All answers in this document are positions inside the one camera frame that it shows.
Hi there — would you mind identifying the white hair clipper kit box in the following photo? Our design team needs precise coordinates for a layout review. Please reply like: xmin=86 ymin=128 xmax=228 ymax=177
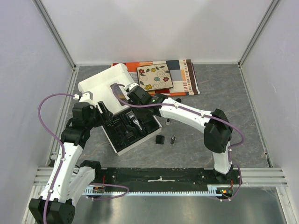
xmin=78 ymin=63 xmax=162 ymax=156

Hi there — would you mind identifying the silver black hair clipper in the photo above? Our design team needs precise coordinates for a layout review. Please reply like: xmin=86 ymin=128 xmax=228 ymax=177
xmin=126 ymin=112 xmax=144 ymax=134

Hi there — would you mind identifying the black comb guard attachment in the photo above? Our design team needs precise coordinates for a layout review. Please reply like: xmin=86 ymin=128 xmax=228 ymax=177
xmin=155 ymin=135 xmax=165 ymax=145

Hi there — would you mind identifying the small black cylinder battery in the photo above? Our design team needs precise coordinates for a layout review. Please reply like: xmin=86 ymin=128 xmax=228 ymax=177
xmin=171 ymin=137 xmax=176 ymax=144

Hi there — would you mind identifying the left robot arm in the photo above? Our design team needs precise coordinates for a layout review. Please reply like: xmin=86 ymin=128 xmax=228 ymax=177
xmin=28 ymin=101 xmax=113 ymax=224

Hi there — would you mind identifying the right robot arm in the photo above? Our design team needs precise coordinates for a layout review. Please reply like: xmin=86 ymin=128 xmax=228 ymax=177
xmin=125 ymin=84 xmax=233 ymax=184

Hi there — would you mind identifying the floral square plate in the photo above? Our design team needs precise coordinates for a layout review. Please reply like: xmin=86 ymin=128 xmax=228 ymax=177
xmin=137 ymin=63 xmax=174 ymax=91

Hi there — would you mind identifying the patchwork orange cloth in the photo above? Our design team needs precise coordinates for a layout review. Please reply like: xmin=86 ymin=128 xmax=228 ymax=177
xmin=124 ymin=59 xmax=200 ymax=97

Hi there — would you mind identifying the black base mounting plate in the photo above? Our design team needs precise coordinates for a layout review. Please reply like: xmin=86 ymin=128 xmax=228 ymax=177
xmin=93 ymin=168 xmax=242 ymax=189

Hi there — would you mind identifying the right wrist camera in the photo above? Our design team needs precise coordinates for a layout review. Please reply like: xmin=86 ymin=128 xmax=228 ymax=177
xmin=124 ymin=83 xmax=139 ymax=92

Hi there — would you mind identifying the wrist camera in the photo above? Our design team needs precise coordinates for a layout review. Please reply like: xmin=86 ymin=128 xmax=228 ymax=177
xmin=124 ymin=83 xmax=139 ymax=92
xmin=72 ymin=91 xmax=96 ymax=106

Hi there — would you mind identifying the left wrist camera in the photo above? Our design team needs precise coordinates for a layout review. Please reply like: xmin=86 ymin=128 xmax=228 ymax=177
xmin=72 ymin=91 xmax=96 ymax=106

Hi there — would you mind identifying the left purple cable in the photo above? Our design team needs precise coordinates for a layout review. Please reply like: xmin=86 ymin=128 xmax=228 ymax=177
xmin=37 ymin=92 xmax=129 ymax=224

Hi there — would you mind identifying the purple cable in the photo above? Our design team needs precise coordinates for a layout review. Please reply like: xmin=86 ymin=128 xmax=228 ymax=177
xmin=111 ymin=83 xmax=245 ymax=203
xmin=37 ymin=92 xmax=129 ymax=224

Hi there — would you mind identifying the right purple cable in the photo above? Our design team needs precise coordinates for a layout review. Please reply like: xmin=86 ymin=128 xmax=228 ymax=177
xmin=111 ymin=83 xmax=245 ymax=203

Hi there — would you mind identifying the grey cable duct rail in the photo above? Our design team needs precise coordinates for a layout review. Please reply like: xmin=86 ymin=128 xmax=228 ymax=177
xmin=83 ymin=185 xmax=234 ymax=197

